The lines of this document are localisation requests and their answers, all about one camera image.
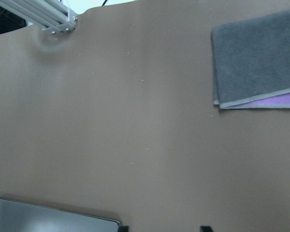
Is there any aluminium frame post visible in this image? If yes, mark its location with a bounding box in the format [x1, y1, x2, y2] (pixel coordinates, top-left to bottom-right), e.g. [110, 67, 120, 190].
[0, 0, 78, 34]

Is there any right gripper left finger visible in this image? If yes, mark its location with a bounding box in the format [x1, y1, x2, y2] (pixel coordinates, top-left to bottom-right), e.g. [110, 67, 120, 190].
[119, 226, 129, 232]

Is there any folded grey cloth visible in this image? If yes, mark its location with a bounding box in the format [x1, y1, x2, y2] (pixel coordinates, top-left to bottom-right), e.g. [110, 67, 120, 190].
[211, 10, 290, 109]

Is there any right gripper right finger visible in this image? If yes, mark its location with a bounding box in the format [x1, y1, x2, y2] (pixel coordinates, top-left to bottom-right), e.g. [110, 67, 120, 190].
[200, 226, 212, 232]

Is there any grey laptop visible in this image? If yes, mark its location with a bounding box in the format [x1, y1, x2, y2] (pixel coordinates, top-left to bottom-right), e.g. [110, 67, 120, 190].
[0, 199, 121, 232]

